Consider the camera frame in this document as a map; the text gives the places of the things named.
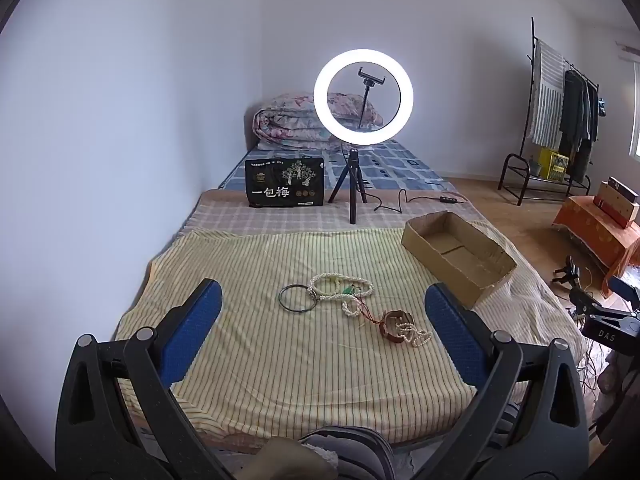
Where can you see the yellow crate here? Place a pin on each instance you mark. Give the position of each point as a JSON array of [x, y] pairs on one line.
[[554, 164]]

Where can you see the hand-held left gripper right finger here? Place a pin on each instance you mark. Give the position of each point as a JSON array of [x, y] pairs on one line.
[[452, 330]]

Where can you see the striped hanging towel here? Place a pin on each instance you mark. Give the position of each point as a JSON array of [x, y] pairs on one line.
[[547, 95]]

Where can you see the person's grey patterned trousers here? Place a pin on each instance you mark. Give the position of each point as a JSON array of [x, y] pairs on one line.
[[350, 455]]

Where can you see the blue patterned bed sheet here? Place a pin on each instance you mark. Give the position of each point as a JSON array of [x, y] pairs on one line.
[[390, 165]]

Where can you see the dark hanging trousers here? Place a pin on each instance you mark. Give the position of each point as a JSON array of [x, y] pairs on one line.
[[592, 130]]

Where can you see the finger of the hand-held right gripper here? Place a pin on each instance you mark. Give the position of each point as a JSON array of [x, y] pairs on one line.
[[587, 302], [625, 287]]

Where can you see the black snack bag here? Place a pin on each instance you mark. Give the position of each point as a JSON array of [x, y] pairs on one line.
[[285, 185]]

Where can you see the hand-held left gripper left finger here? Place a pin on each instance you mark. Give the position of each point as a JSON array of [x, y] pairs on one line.
[[192, 325]]

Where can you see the dark grey hanging coat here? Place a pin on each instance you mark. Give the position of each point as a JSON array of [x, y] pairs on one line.
[[572, 110]]

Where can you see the black clothes rack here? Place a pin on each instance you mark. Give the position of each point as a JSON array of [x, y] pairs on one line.
[[510, 160]]

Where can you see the yellow striped cloth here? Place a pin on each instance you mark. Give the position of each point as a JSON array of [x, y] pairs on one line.
[[250, 270]]

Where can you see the black phone holder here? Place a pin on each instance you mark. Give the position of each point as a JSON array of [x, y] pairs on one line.
[[368, 85]]

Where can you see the orange cloth covered table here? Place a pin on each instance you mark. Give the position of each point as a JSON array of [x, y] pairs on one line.
[[595, 230]]

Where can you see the small black floor tripod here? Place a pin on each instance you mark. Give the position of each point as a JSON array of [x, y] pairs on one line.
[[570, 272]]

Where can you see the beige checked blanket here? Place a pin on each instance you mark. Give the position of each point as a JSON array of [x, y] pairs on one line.
[[300, 217]]

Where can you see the tan carton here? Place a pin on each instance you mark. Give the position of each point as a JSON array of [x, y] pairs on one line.
[[617, 205]]

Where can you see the dark bangle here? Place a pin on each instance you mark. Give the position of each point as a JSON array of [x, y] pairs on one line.
[[281, 300]]

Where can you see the folded floral quilt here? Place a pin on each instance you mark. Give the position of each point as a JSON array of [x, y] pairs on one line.
[[285, 120]]

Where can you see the cardboard box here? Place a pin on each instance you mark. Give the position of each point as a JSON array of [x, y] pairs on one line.
[[450, 245]]

